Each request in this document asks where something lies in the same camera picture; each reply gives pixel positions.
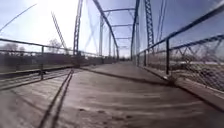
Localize grey wooden bridge deck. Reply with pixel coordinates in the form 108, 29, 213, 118
0, 60, 224, 128

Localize bare trees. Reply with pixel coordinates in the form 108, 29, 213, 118
0, 38, 68, 56

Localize metal lattice railing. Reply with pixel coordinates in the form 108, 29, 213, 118
131, 3, 224, 96
0, 37, 118, 81

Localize steel truss bridge frame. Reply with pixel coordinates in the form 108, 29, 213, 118
49, 0, 168, 63

